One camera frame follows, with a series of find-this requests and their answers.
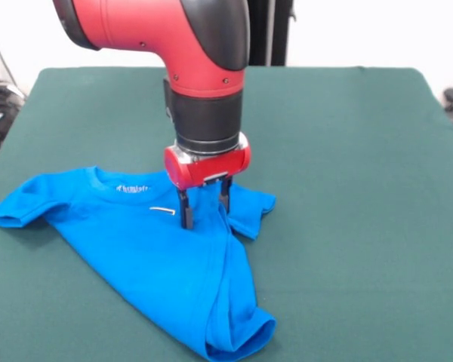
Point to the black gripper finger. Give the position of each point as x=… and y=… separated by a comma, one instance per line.
x=225, y=196
x=187, y=215

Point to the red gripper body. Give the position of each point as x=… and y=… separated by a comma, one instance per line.
x=215, y=167

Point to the blue laundry item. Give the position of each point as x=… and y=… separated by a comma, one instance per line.
x=155, y=256

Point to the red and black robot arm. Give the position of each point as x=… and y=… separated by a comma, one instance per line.
x=166, y=30

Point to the dark green table cloth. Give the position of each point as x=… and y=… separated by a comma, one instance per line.
x=362, y=226

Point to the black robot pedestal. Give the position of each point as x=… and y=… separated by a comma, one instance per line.
x=268, y=34

